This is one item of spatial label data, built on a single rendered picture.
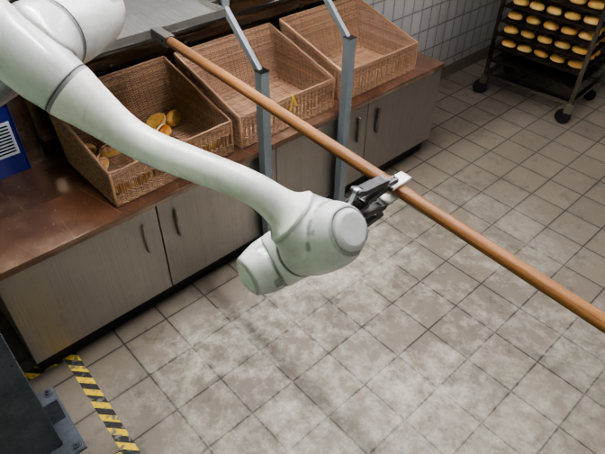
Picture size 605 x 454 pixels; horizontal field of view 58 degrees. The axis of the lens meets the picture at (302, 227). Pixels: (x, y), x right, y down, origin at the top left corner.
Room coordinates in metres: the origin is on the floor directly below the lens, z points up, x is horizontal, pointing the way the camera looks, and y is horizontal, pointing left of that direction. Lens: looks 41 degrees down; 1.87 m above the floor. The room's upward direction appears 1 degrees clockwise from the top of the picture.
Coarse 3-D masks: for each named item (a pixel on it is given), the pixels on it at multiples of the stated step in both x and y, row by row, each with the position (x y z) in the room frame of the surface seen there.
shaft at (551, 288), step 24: (216, 72) 1.43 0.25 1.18; (264, 96) 1.30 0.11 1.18; (288, 120) 1.20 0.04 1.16; (336, 144) 1.09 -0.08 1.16; (360, 168) 1.02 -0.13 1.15; (408, 192) 0.93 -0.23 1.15; (432, 216) 0.86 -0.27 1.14; (480, 240) 0.79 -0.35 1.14; (504, 264) 0.74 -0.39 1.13; (552, 288) 0.67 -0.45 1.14; (576, 312) 0.63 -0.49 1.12; (600, 312) 0.62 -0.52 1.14
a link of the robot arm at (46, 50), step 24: (0, 0) 0.87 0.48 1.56; (24, 0) 0.90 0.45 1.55; (48, 0) 0.91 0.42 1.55; (0, 24) 0.82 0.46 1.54; (24, 24) 0.84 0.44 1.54; (48, 24) 0.86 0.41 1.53; (72, 24) 0.90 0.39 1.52; (0, 48) 0.80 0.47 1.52; (24, 48) 0.81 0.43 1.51; (48, 48) 0.82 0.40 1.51; (72, 48) 0.86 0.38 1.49; (0, 72) 0.80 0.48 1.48; (24, 72) 0.79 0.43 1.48; (48, 72) 0.79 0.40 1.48; (24, 96) 0.79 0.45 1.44; (48, 96) 0.78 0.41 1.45
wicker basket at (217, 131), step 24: (120, 72) 2.12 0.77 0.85; (144, 72) 2.18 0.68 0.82; (168, 72) 2.24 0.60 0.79; (120, 96) 2.08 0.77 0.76; (144, 96) 2.14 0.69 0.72; (168, 96) 2.21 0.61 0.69; (192, 96) 2.12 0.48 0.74; (144, 120) 2.10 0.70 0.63; (192, 120) 2.14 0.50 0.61; (216, 120) 2.00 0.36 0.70; (72, 144) 1.76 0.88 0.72; (96, 144) 1.93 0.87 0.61; (192, 144) 1.80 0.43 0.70; (96, 168) 1.62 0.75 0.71; (120, 168) 1.59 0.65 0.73; (144, 192) 1.64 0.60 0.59
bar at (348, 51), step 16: (208, 0) 2.04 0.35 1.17; (224, 0) 2.07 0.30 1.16; (336, 16) 2.31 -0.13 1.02; (240, 32) 2.02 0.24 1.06; (352, 48) 2.24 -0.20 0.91; (256, 64) 1.94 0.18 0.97; (352, 64) 2.25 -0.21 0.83; (256, 80) 1.92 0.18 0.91; (352, 80) 2.25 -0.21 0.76; (336, 160) 2.26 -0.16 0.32; (272, 176) 1.93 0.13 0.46; (336, 176) 2.25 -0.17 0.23; (336, 192) 2.25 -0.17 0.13
